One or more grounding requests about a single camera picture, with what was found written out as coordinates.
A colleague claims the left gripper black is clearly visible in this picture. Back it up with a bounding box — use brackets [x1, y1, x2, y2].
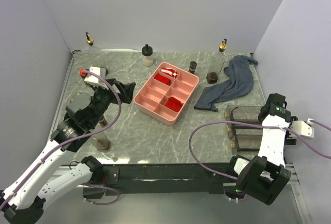
[88, 78, 135, 127]

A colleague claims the oil bottle gold spout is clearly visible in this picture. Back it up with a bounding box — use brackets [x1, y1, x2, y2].
[91, 115, 111, 151]

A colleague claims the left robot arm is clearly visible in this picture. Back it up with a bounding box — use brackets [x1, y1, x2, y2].
[1, 79, 136, 223]

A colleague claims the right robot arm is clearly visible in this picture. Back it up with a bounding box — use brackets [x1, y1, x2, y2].
[226, 93, 291, 205]

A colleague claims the red folded cloth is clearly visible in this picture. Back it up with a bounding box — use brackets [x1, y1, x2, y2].
[154, 74, 171, 86]

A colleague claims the back left oil bottle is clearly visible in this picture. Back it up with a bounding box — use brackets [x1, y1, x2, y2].
[85, 32, 109, 76]

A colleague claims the pink divided tray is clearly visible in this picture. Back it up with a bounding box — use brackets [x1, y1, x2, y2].
[134, 62, 200, 126]

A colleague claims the back salt jar black lid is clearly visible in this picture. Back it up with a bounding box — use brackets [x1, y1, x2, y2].
[142, 44, 154, 67]

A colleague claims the red white striped cloth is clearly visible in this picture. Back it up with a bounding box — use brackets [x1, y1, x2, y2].
[160, 68, 178, 78]

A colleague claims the red knitted cloth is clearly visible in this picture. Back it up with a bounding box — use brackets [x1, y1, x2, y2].
[164, 97, 183, 112]

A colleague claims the back spice shaker black cap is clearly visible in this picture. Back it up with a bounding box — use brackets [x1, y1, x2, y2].
[188, 61, 197, 74]

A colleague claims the back right oil bottle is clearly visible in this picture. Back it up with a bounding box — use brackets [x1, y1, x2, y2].
[206, 38, 227, 84]

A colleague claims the blue grey towel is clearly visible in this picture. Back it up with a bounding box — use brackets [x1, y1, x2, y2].
[194, 55, 258, 112]

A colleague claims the clear acrylic organizer rack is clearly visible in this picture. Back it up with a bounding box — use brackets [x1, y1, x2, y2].
[224, 105, 262, 156]

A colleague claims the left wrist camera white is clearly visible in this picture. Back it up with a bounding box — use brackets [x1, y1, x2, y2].
[79, 66, 108, 89]

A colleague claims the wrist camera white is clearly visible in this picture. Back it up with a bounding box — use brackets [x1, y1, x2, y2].
[291, 118, 314, 139]
[79, 66, 108, 89]

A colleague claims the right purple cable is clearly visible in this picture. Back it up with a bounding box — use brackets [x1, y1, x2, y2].
[188, 119, 331, 183]

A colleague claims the purple cable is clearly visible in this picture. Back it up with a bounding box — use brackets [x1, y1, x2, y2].
[188, 119, 331, 183]
[0, 70, 122, 211]

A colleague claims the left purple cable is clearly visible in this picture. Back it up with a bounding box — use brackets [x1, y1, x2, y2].
[0, 70, 122, 211]

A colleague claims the black table front rail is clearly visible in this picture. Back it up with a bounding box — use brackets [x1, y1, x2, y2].
[89, 163, 235, 194]

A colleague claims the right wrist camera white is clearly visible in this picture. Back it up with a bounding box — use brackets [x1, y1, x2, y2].
[291, 118, 314, 139]

